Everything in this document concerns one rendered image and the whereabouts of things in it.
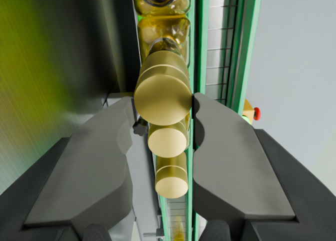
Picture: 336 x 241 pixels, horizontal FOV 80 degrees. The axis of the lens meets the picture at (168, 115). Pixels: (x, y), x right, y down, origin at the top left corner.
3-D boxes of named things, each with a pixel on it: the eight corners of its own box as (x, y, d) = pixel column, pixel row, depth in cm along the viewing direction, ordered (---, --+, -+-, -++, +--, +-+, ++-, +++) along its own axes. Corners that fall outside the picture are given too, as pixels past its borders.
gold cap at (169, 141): (148, 101, 20) (143, 128, 16) (184, 99, 20) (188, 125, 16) (152, 130, 22) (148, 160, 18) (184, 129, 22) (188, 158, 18)
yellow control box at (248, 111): (222, 98, 61) (229, 111, 55) (247, 97, 61) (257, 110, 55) (220, 118, 65) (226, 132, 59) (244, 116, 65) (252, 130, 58)
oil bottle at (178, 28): (149, 5, 36) (131, 23, 18) (180, 3, 36) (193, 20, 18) (152, 38, 39) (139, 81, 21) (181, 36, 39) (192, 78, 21)
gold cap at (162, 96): (137, 51, 14) (126, 74, 11) (187, 48, 14) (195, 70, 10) (143, 96, 16) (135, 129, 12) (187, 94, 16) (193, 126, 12)
